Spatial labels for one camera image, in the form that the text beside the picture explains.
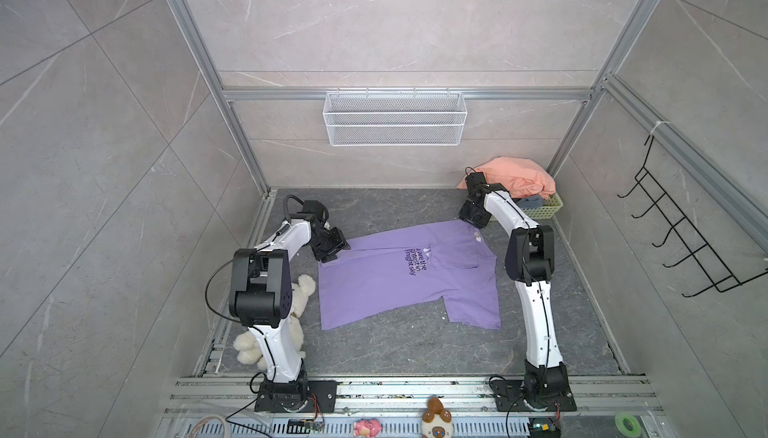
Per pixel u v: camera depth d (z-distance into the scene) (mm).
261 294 506
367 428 672
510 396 730
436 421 681
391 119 1007
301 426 718
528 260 655
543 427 703
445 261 991
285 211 817
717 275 593
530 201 1040
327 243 839
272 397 674
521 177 1079
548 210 1070
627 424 701
